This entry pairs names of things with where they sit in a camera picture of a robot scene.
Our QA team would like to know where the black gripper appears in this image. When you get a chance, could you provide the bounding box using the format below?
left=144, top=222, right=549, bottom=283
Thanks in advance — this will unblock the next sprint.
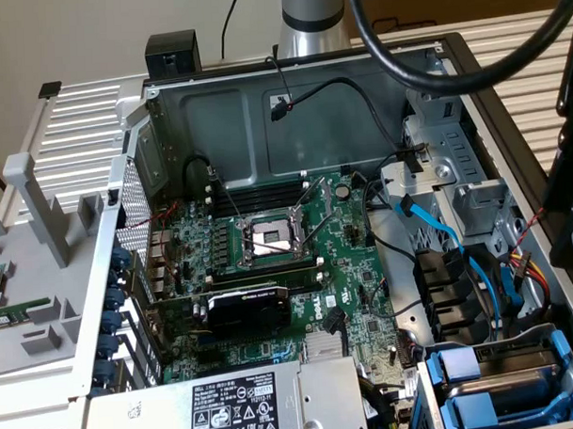
left=535, top=20, right=573, bottom=273

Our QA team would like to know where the red yellow black power wire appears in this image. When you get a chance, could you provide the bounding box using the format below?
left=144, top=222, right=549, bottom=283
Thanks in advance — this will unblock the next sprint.
left=503, top=249, right=555, bottom=340

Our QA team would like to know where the blue SATA wire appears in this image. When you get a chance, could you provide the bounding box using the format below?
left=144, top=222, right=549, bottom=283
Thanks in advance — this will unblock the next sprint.
left=394, top=189, right=525, bottom=325

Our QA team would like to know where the blue disk carrier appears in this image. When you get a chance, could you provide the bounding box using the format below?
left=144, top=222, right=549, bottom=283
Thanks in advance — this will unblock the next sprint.
left=438, top=386, right=573, bottom=429

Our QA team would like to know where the grey metal drive cage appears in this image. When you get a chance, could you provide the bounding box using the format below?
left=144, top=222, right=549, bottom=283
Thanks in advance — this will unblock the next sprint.
left=374, top=67, right=529, bottom=244

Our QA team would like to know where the hard drive in blue caddy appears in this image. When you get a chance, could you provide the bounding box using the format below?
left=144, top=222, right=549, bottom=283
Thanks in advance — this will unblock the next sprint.
left=415, top=321, right=573, bottom=429

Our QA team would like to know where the black fan shroud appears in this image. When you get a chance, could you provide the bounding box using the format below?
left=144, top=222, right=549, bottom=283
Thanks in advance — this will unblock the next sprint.
left=412, top=247, right=489, bottom=347

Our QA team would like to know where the green motherboard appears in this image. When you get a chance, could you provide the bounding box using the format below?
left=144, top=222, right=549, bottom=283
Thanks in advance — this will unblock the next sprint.
left=143, top=167, right=419, bottom=411

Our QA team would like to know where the silver socket cover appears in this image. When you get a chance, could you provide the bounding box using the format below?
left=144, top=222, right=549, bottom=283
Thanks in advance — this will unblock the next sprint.
left=289, top=174, right=336, bottom=225

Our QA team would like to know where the thin metal locking lever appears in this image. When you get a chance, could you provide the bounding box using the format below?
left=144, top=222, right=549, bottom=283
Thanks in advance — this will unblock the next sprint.
left=300, top=203, right=337, bottom=250
left=207, top=165, right=245, bottom=224

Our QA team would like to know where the silver finned heat sink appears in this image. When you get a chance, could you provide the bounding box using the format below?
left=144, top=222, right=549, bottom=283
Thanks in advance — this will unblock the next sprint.
left=303, top=329, right=344, bottom=363

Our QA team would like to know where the CPU socket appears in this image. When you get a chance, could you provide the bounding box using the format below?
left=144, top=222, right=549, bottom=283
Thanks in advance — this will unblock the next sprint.
left=236, top=208, right=313, bottom=270

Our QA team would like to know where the black RAM slot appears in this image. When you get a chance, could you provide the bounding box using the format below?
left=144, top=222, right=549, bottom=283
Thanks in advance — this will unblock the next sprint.
left=204, top=169, right=311, bottom=199
left=204, top=181, right=311, bottom=214
left=205, top=256, right=326, bottom=282
left=208, top=270, right=326, bottom=296

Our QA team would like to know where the silver power supply with label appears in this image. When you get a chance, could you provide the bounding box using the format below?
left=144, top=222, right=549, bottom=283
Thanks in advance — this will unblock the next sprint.
left=77, top=355, right=371, bottom=429

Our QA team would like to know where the black graphics card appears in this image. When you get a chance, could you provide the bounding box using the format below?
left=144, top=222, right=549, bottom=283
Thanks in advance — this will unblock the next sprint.
left=145, top=283, right=293, bottom=343

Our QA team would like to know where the open PC case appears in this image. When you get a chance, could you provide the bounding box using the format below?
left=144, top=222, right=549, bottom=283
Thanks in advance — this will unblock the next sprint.
left=54, top=27, right=573, bottom=429

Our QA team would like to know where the black plastic block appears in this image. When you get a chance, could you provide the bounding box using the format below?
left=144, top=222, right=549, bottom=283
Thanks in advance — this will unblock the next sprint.
left=144, top=31, right=202, bottom=82

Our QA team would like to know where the black profile end cap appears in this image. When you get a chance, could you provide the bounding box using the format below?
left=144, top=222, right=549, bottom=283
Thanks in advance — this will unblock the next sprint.
left=37, top=80, right=63, bottom=100

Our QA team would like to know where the grey plastic parts rack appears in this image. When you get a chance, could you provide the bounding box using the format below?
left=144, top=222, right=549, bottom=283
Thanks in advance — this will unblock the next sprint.
left=0, top=150, right=116, bottom=389

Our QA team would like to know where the green RAM stick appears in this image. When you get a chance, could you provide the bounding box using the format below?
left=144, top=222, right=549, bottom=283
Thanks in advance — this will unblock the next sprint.
left=0, top=298, right=54, bottom=333

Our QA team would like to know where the red black twisted wire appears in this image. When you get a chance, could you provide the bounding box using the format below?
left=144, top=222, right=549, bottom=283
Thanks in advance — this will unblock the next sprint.
left=509, top=207, right=549, bottom=261

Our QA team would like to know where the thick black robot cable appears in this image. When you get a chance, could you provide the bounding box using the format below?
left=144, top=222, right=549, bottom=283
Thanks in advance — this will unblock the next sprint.
left=346, top=0, right=573, bottom=101

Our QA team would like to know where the black curved wire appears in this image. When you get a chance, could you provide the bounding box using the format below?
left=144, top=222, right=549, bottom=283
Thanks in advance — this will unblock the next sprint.
left=359, top=169, right=419, bottom=262

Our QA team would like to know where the black angled plug wire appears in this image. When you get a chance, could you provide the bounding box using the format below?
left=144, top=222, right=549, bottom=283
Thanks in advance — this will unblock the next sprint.
left=321, top=305, right=345, bottom=360

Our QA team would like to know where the black wire with black connector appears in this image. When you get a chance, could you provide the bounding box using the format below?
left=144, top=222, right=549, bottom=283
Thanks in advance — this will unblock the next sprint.
left=267, top=74, right=407, bottom=160

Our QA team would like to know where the thin black wire red mark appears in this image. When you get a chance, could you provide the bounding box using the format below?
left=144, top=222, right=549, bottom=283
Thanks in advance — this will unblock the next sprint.
left=264, top=43, right=294, bottom=112

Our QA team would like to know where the thin black dangling cable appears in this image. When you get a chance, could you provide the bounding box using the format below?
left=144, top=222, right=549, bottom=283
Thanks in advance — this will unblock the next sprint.
left=217, top=0, right=246, bottom=60

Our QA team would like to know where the black wire loop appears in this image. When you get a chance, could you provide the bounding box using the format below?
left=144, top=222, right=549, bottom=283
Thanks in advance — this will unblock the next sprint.
left=181, top=151, right=221, bottom=191

